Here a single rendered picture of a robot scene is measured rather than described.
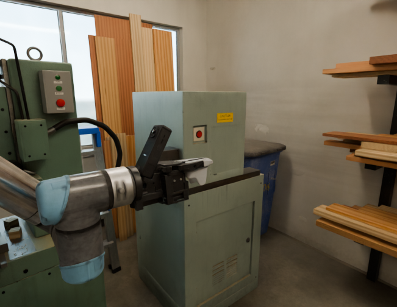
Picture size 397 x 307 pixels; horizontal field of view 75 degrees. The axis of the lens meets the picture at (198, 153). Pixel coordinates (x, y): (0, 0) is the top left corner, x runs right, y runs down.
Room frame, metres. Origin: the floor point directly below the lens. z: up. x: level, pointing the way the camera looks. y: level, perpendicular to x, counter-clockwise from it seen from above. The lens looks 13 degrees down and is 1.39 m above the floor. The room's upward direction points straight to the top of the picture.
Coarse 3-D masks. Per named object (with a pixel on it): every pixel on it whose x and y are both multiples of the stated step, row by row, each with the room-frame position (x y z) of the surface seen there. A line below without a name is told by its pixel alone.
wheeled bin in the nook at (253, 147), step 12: (252, 144) 2.23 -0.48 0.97; (264, 144) 2.25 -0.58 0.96; (276, 144) 2.29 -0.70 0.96; (252, 156) 2.01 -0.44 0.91; (264, 156) 2.16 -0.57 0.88; (276, 156) 2.29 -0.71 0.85; (264, 168) 2.19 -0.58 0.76; (276, 168) 2.32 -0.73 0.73; (264, 180) 2.21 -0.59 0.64; (264, 192) 2.24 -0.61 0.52; (264, 204) 2.26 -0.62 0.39; (264, 216) 2.29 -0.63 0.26; (264, 228) 2.32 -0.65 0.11
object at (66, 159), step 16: (32, 64) 1.03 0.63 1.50; (48, 64) 1.07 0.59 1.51; (64, 64) 1.11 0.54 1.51; (16, 80) 0.99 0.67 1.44; (32, 80) 1.03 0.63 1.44; (32, 96) 1.02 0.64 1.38; (16, 112) 0.98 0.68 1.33; (32, 112) 1.02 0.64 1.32; (48, 128) 1.05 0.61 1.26; (64, 128) 1.09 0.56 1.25; (64, 144) 1.08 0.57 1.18; (48, 160) 1.04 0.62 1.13; (64, 160) 1.08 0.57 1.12; (80, 160) 1.12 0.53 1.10; (48, 176) 1.03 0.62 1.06
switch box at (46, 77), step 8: (40, 72) 1.01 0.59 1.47; (48, 72) 1.01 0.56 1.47; (56, 72) 1.03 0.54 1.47; (64, 72) 1.05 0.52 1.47; (40, 80) 1.02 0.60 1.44; (48, 80) 1.01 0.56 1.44; (56, 80) 1.03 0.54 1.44; (64, 80) 1.04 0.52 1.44; (40, 88) 1.04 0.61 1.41; (48, 88) 1.00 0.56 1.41; (64, 88) 1.04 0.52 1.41; (48, 96) 1.00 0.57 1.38; (56, 96) 1.02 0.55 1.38; (64, 96) 1.04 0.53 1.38; (72, 96) 1.06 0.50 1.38; (48, 104) 1.00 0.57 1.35; (56, 104) 1.02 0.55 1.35; (72, 104) 1.06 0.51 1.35; (48, 112) 1.00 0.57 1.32; (56, 112) 1.02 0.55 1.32; (64, 112) 1.04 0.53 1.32; (72, 112) 1.06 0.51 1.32
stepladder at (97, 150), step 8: (80, 128) 1.84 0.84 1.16; (88, 128) 1.85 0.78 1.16; (96, 128) 1.88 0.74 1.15; (96, 136) 1.90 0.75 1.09; (80, 144) 1.85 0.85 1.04; (96, 144) 1.91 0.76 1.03; (88, 152) 1.85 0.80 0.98; (96, 152) 1.88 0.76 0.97; (96, 160) 1.90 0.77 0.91; (96, 168) 1.90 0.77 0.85; (104, 168) 1.93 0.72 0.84; (104, 216) 1.83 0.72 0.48; (112, 216) 1.89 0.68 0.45; (104, 224) 1.90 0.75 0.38; (112, 224) 1.88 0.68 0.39; (112, 232) 1.86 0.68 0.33; (104, 240) 1.85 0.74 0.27; (112, 240) 1.85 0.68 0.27; (104, 248) 1.78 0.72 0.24; (112, 248) 1.84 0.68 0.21; (112, 256) 1.82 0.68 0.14; (112, 264) 1.81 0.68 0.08; (112, 272) 1.81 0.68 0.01
